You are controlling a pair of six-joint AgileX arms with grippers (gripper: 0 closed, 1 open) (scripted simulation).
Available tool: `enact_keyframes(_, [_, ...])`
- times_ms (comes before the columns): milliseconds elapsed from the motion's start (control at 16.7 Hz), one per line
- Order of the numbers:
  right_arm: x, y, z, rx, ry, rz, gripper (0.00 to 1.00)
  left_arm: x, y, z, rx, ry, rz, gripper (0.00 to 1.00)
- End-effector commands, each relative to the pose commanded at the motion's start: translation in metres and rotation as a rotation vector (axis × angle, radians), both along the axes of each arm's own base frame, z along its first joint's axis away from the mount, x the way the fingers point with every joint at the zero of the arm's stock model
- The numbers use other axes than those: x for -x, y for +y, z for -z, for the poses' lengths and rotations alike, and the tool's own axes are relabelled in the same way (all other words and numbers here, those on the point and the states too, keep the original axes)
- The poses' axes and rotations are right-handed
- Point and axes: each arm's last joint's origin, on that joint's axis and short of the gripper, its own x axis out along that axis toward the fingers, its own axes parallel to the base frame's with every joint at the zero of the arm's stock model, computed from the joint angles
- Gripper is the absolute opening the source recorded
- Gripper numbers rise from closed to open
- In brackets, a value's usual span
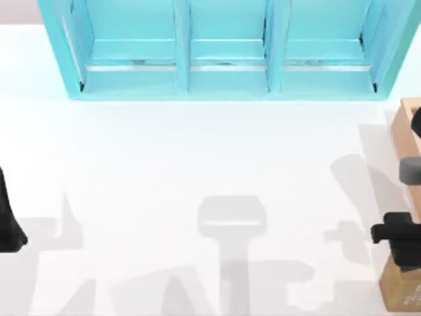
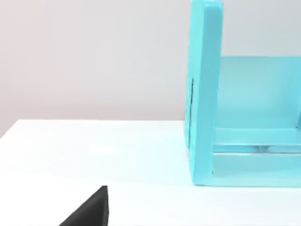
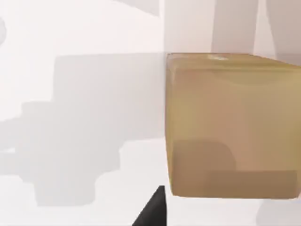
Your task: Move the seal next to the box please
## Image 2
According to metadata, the light blue rack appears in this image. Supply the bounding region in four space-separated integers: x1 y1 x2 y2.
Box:
184 0 301 188

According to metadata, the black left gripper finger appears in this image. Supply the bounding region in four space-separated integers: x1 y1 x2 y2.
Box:
58 185 110 226

